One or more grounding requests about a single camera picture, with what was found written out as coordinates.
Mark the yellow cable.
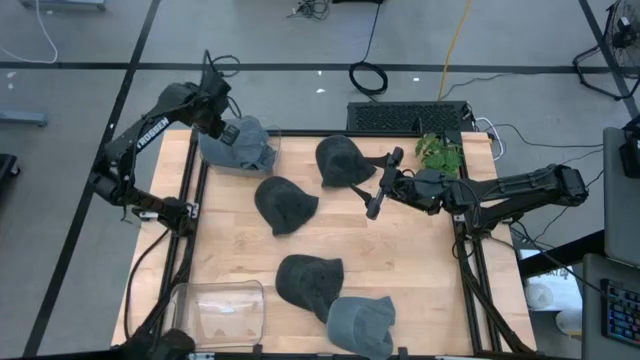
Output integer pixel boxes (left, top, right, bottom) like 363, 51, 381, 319
437, 0, 474, 101

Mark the grey cart base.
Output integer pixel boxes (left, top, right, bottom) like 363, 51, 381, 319
19, 0, 107, 11

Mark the white floor cable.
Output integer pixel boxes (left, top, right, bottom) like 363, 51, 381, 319
0, 0, 60, 65

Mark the colourful keyboard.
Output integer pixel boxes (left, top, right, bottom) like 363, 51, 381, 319
599, 278, 640, 349

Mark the black floor cable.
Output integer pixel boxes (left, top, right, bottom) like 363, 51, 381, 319
487, 122, 606, 151

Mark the black computer tower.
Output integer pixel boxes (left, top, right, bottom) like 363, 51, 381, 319
346, 100, 476, 134

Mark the grey desk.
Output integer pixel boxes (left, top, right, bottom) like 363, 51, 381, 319
602, 126, 640, 269
581, 252, 640, 360

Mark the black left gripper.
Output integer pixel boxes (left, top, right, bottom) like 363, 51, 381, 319
197, 69, 243, 147

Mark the green potted plant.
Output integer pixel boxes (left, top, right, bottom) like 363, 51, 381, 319
414, 132, 465, 179

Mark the black aluminium table frame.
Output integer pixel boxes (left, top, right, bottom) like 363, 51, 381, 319
112, 128, 539, 360

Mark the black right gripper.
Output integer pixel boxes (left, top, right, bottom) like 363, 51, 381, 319
349, 146, 426, 221

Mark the dark grey cap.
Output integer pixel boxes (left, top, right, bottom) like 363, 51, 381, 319
274, 253, 346, 325
253, 175, 320, 237
314, 133, 379, 190

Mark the long black cable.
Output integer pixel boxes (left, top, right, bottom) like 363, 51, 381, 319
348, 2, 390, 97

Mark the white cup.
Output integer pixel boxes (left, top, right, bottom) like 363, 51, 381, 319
524, 282, 555, 311
555, 308, 584, 337

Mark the black desk device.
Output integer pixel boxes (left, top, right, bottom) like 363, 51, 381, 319
618, 117, 640, 180

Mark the grey metal foot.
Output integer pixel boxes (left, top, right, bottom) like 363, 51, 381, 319
0, 109, 49, 127

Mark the black cable bundle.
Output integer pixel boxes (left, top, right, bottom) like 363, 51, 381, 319
287, 0, 331, 21

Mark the black object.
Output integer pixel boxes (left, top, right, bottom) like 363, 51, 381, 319
0, 153, 21, 179

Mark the black floor fan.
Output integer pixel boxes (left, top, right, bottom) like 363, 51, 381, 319
572, 0, 640, 101

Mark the clear plastic bin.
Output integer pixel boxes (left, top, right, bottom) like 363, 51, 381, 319
169, 279, 266, 351

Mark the black arm base cable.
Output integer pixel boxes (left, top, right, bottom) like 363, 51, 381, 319
123, 229, 171, 341

